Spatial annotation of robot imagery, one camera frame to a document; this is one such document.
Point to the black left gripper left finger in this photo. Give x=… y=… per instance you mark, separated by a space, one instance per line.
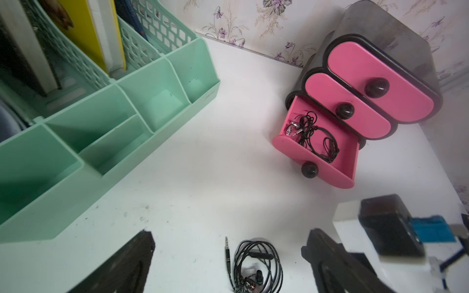
x=126 y=271

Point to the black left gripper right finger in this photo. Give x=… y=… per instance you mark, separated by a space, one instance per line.
x=337 y=271

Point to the black earphones top coil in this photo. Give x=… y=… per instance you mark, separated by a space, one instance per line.
x=255 y=267

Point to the black earphones coil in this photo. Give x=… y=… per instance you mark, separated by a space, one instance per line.
x=330 y=149
x=255 y=267

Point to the black earphones bottom coil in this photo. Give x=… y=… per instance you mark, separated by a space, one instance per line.
x=330 y=149

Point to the pink top drawer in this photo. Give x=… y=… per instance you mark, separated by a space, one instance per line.
x=384 y=87

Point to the pink drawer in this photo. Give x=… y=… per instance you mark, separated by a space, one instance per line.
x=349 y=108
x=316 y=141
x=384 y=87

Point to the pink bottom drawer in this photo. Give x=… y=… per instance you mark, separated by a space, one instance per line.
x=316 y=141

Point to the black drawer cabinet shell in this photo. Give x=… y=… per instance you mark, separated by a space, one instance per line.
x=391 y=41

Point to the green plastic file organizer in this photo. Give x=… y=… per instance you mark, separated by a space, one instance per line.
x=84 y=138

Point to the white paper stack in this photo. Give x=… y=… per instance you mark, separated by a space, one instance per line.
x=11 y=122

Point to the dark thin book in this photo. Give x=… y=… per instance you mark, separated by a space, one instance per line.
x=22 y=53

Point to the yellow book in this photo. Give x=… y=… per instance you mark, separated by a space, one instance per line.
x=92 y=25

